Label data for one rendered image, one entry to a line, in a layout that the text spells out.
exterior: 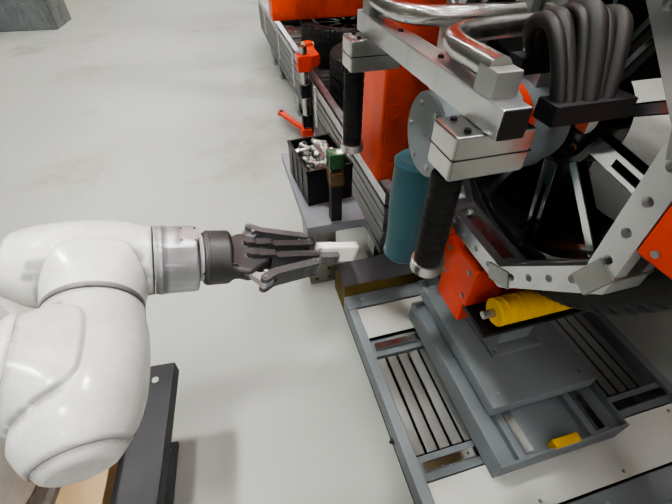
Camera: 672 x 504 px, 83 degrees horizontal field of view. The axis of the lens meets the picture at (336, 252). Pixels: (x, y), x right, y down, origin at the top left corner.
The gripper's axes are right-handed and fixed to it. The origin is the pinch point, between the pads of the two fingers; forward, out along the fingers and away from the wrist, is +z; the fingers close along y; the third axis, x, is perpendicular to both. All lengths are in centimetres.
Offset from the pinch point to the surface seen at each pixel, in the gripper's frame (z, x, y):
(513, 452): 49, 44, -25
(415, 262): 5.1, -7.6, -11.5
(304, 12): 66, -3, 232
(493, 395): 47, 37, -14
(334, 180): 15.4, 7.5, 36.0
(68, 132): -75, 93, 235
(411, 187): 20.2, -4.6, 13.0
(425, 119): 11.3, -20.6, 5.5
